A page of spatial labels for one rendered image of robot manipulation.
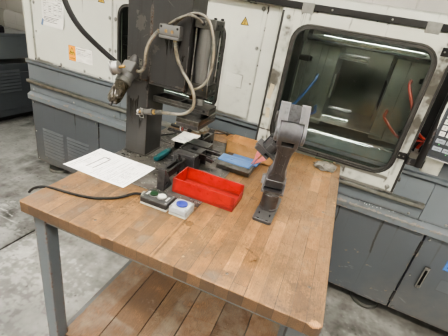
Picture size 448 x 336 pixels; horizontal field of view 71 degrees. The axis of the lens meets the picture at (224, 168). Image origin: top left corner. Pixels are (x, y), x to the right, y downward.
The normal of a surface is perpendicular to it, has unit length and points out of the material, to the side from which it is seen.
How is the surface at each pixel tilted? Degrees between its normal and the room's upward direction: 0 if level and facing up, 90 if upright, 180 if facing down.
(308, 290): 0
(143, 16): 90
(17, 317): 0
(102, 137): 90
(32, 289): 0
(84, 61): 90
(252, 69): 90
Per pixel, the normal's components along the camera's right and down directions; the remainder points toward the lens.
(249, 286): 0.15, -0.89
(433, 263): -0.41, 0.35
